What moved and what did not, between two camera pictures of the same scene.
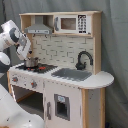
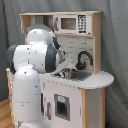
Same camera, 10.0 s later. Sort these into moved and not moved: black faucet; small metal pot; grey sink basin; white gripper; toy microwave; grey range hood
Moved: small metal pot; white gripper
Not moved: grey sink basin; toy microwave; black faucet; grey range hood
